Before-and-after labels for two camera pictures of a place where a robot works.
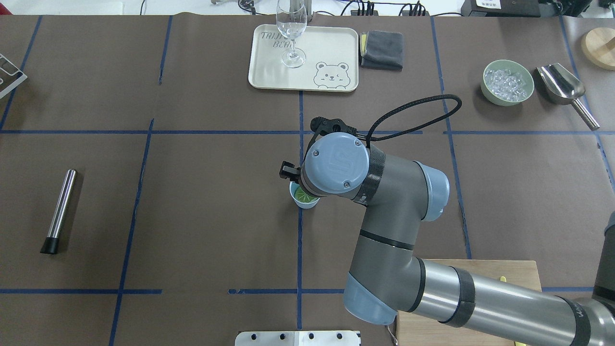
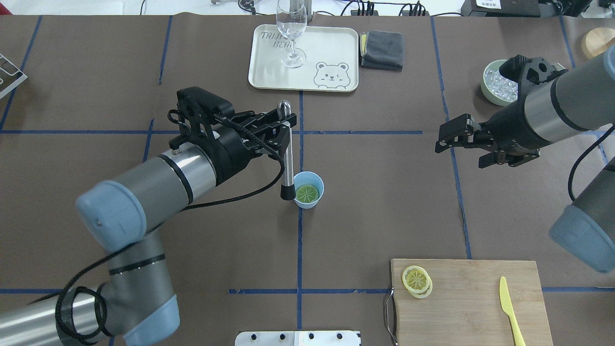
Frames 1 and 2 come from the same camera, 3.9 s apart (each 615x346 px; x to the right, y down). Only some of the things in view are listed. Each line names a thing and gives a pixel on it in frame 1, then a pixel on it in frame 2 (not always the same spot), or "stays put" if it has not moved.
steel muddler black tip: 50,244 → 288,191
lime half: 301,196 stays put
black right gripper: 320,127 → 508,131
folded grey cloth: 382,49 stays put
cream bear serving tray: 331,62 stays put
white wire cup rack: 10,75 stays put
